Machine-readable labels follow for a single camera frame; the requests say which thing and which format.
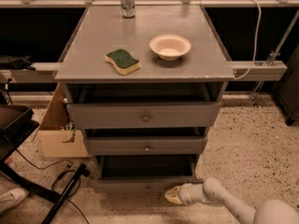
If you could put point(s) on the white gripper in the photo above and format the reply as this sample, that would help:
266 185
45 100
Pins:
186 194

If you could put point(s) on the grey bottom drawer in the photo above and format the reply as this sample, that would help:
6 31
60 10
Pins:
142 173

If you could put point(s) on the grey drawer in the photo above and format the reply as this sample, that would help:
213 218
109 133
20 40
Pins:
145 145
142 173
144 115

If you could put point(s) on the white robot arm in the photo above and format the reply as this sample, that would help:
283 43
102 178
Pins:
213 192

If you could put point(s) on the grey middle drawer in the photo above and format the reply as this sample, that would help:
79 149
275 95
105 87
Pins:
145 145

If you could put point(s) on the grey top drawer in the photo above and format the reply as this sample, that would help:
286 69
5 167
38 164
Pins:
144 115

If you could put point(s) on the grey wooden drawer cabinet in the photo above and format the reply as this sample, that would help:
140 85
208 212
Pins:
198 76

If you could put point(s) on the cardboard box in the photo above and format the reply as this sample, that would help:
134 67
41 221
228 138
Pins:
57 136

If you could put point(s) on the green yellow sponge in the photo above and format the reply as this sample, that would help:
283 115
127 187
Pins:
123 62

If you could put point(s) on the white paper bowl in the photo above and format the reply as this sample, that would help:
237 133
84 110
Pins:
170 47

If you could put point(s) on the dark cabinet at right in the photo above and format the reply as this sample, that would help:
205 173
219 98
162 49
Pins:
287 89

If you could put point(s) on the white sneaker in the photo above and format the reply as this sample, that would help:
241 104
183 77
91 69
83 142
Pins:
12 198

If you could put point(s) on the black bag at left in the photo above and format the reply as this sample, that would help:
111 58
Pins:
15 63

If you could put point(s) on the silver soda can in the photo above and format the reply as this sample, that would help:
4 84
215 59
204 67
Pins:
128 8

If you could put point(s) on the metal frame rail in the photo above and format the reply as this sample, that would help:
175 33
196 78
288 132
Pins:
243 71

